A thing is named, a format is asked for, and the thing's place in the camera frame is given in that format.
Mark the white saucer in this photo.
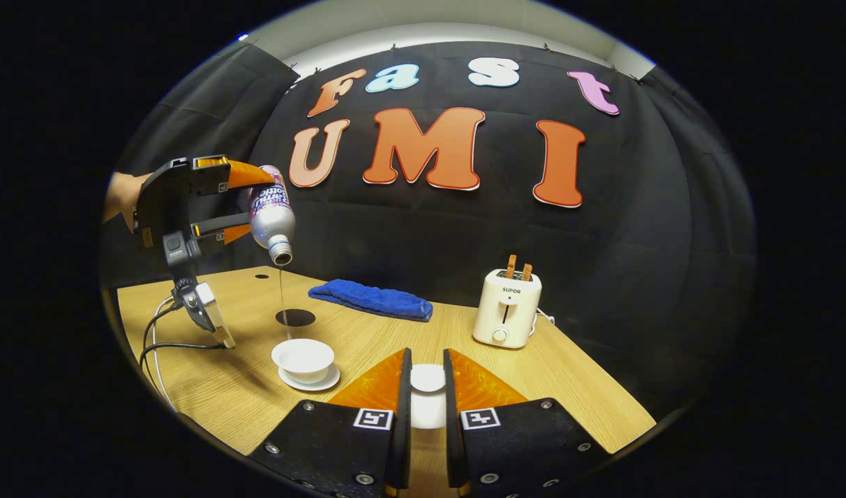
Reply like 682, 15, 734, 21
278, 363, 341, 393

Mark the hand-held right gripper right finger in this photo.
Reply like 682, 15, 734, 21
442, 348, 614, 495

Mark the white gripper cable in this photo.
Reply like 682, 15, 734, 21
150, 296, 178, 410

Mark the blue towel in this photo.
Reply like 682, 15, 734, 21
308, 279, 434, 323

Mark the silver water bottle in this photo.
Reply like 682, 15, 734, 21
248, 165, 297, 267

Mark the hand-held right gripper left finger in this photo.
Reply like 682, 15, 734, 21
248, 347, 414, 495

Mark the cream toaster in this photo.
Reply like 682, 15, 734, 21
472, 268, 543, 349

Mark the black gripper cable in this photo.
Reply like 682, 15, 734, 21
139, 301, 226, 367

